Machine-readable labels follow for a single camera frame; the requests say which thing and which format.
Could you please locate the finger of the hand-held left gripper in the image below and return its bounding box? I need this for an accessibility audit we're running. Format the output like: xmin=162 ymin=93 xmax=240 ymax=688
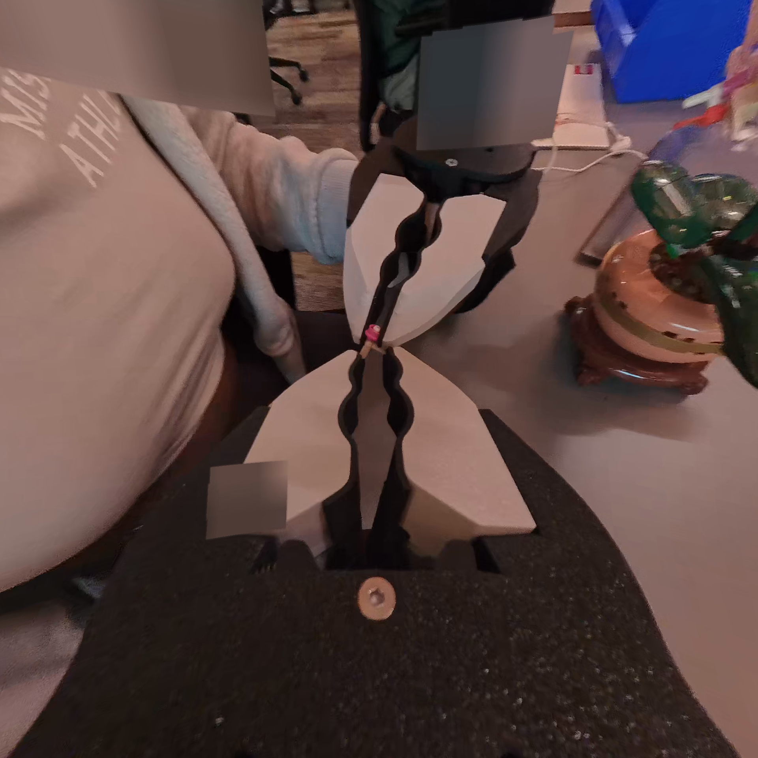
xmin=343 ymin=173 xmax=427 ymax=347
xmin=374 ymin=193 xmax=508 ymax=350

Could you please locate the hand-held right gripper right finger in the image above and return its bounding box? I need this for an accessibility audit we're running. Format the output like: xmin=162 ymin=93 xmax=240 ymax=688
xmin=373 ymin=346 xmax=537 ymax=557

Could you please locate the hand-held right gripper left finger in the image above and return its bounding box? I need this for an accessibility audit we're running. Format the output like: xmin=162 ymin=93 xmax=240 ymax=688
xmin=243 ymin=349 xmax=363 ymax=548

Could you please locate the person's left forearm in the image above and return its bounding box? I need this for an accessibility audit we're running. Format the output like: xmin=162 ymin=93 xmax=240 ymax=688
xmin=225 ymin=115 xmax=360 ymax=265

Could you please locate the grey desk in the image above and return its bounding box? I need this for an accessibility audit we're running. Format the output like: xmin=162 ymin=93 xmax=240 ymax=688
xmin=403 ymin=26 xmax=758 ymax=758

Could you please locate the grey flat slab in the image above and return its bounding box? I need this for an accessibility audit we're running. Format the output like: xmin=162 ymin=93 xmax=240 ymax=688
xmin=577 ymin=184 xmax=645 ymax=265

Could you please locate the black chair castor base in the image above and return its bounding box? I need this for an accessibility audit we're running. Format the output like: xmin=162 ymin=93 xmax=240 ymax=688
xmin=266 ymin=52 xmax=310 ymax=107

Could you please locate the dark wooden stand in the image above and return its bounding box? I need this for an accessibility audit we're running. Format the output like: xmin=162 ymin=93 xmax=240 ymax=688
xmin=564 ymin=295 xmax=711 ymax=396

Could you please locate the green jade plant ornament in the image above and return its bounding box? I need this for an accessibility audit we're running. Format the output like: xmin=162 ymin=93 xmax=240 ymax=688
xmin=592 ymin=161 xmax=758 ymax=389

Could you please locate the blue plastic bin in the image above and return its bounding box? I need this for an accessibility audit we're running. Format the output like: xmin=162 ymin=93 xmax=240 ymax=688
xmin=590 ymin=0 xmax=754 ymax=103

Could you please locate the grey printed sweatshirt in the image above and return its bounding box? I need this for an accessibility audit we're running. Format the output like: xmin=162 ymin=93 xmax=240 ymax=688
xmin=0 ymin=65 xmax=239 ymax=593

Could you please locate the colourful plastic toy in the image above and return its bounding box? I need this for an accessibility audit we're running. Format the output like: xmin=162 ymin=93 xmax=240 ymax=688
xmin=674 ymin=36 xmax=758 ymax=144

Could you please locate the white cable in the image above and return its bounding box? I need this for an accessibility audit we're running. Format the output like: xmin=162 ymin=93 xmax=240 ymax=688
xmin=530 ymin=120 xmax=650 ymax=174

